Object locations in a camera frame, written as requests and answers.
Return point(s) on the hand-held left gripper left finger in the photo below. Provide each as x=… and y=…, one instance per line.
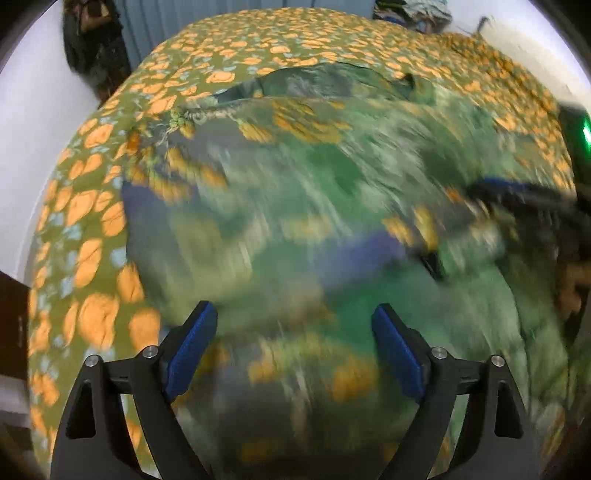
x=189, y=350

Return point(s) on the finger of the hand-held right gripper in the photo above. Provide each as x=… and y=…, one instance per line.
x=517, y=196
x=431, y=265

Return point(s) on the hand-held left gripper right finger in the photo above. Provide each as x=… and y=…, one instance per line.
x=399, y=353

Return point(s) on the green patterned padded jacket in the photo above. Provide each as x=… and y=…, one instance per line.
x=323, y=230

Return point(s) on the pile of clothes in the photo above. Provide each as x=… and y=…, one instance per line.
x=415, y=13

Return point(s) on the dark hanging clothes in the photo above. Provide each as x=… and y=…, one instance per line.
x=94, y=46

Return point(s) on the person's right hand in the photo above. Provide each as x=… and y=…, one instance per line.
x=569, y=290

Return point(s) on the green quilt with orange leaves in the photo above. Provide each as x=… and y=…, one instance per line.
x=83, y=240

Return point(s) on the dark wooden dresser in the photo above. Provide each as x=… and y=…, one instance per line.
x=13, y=323

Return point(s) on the blue curtain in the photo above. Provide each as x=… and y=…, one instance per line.
x=194, y=23

